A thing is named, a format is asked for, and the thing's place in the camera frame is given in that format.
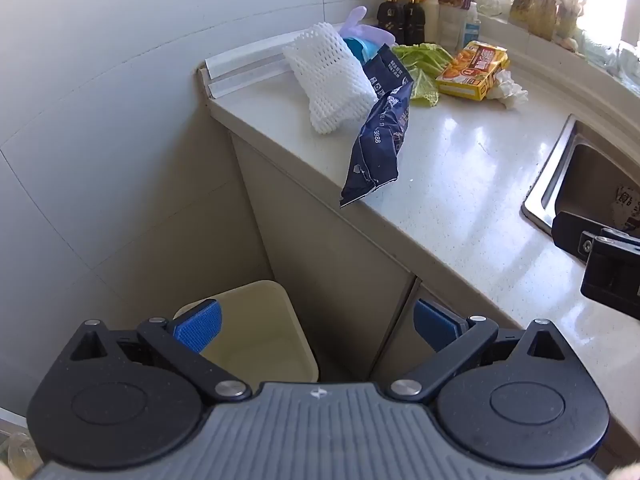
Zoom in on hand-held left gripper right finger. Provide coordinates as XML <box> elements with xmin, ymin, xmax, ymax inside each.
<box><xmin>386</xmin><ymin>299</ymin><xmax>572</xmax><ymax>406</ymax></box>

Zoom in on row of sprouting garlic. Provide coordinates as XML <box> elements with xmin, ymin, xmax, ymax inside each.
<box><xmin>510</xmin><ymin>0</ymin><xmax>588</xmax><ymax>43</ymax></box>

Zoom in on white tissue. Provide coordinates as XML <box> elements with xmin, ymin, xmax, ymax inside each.
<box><xmin>486</xmin><ymin>69</ymin><xmax>529</xmax><ymax>109</ymax></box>

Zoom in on torn paper sticker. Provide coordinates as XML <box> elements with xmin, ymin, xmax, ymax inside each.
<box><xmin>612</xmin><ymin>185</ymin><xmax>640</xmax><ymax>222</ymax></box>

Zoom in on small clear spray bottle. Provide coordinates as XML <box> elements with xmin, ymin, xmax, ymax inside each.
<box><xmin>462</xmin><ymin>2</ymin><xmax>483</xmax><ymax>51</ymax></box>

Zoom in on blue plastic cup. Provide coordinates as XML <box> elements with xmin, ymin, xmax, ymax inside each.
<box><xmin>342</xmin><ymin>36</ymin><xmax>381</xmax><ymax>66</ymax></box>

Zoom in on clear plastic container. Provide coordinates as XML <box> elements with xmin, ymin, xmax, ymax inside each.
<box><xmin>439</xmin><ymin>6</ymin><xmax>468</xmax><ymax>51</ymax></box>

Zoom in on stainless steel sink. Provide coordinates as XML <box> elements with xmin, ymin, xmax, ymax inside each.
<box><xmin>521</xmin><ymin>114</ymin><xmax>640</xmax><ymax>241</ymax></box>

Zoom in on napa cabbage leaf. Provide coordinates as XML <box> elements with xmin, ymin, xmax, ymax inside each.
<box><xmin>391</xmin><ymin>42</ymin><xmax>458</xmax><ymax>107</ymax></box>

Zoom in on black pump bottle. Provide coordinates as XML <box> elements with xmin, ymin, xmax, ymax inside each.
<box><xmin>402</xmin><ymin>0</ymin><xmax>427</xmax><ymax>46</ymax></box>
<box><xmin>376</xmin><ymin>0</ymin><xmax>405</xmax><ymax>46</ymax></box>

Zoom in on cream plastic trash bin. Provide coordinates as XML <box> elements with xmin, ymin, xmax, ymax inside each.
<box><xmin>172</xmin><ymin>280</ymin><xmax>319</xmax><ymax>383</ymax></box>

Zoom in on clear glass dishes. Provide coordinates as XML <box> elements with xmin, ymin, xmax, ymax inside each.
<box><xmin>582</xmin><ymin>30</ymin><xmax>640</xmax><ymax>91</ymax></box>

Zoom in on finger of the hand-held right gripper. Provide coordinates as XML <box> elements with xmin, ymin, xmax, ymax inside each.
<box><xmin>600</xmin><ymin>227</ymin><xmax>640</xmax><ymax>249</ymax></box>
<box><xmin>551</xmin><ymin>210</ymin><xmax>640</xmax><ymax>321</ymax></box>

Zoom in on white backsplash strip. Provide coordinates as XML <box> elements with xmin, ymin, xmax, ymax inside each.
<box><xmin>202</xmin><ymin>30</ymin><xmax>301</xmax><ymax>101</ymax></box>

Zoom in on yellow cardboard box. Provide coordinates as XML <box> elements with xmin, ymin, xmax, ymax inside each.
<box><xmin>435</xmin><ymin>41</ymin><xmax>511</xmax><ymax>102</ymax></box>

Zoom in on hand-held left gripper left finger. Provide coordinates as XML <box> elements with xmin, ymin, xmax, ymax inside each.
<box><xmin>67</xmin><ymin>299</ymin><xmax>252</xmax><ymax>404</ymax></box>

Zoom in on purple rubber glove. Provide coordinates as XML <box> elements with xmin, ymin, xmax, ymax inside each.
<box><xmin>341</xmin><ymin>6</ymin><xmax>398</xmax><ymax>48</ymax></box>

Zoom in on white foam fruit net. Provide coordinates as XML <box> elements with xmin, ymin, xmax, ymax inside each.
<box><xmin>283</xmin><ymin>22</ymin><xmax>379</xmax><ymax>136</ymax></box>

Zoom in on white bottle yellow cap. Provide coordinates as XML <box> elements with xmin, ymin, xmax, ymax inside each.
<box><xmin>411</xmin><ymin>0</ymin><xmax>441</xmax><ymax>43</ymax></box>

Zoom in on dark blue snack bag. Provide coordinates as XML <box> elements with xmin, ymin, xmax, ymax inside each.
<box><xmin>339</xmin><ymin>44</ymin><xmax>414</xmax><ymax>209</ymax></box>

